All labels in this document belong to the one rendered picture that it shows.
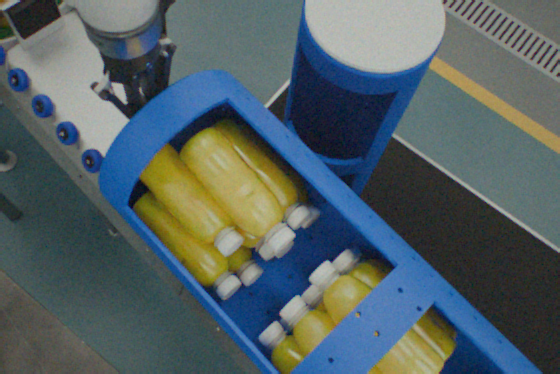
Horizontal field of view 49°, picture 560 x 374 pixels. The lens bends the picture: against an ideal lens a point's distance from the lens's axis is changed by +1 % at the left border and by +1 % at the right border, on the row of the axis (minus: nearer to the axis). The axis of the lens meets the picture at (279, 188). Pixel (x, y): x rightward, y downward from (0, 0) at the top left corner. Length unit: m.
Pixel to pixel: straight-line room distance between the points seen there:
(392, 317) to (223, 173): 0.31
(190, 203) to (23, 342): 0.34
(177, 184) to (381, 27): 0.54
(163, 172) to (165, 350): 1.16
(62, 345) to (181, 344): 1.02
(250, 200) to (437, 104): 1.65
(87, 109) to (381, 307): 0.72
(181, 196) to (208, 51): 1.56
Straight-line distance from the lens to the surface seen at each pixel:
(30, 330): 1.03
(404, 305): 0.80
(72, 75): 1.30
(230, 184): 0.87
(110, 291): 2.07
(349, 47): 1.19
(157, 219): 0.96
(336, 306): 0.84
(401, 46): 1.22
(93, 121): 1.23
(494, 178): 2.37
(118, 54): 0.75
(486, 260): 2.07
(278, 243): 0.86
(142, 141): 0.87
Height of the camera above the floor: 1.99
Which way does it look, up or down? 67 degrees down
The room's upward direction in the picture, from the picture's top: 11 degrees clockwise
